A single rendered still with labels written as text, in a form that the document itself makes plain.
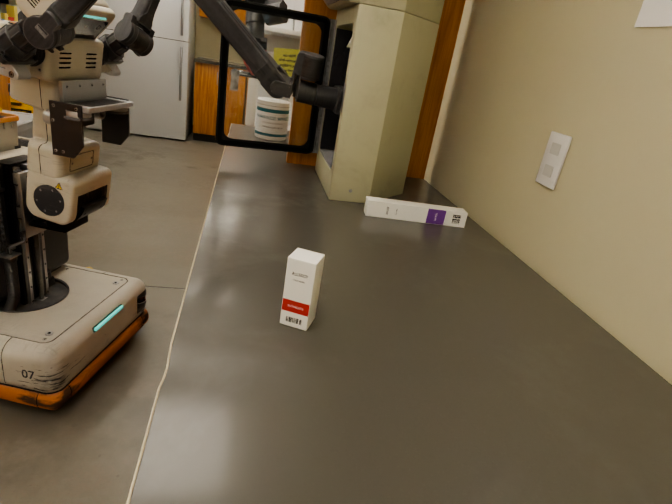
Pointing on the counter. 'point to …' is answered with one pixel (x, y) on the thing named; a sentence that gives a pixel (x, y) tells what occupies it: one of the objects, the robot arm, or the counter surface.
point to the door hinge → (325, 82)
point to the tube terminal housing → (380, 96)
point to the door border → (227, 71)
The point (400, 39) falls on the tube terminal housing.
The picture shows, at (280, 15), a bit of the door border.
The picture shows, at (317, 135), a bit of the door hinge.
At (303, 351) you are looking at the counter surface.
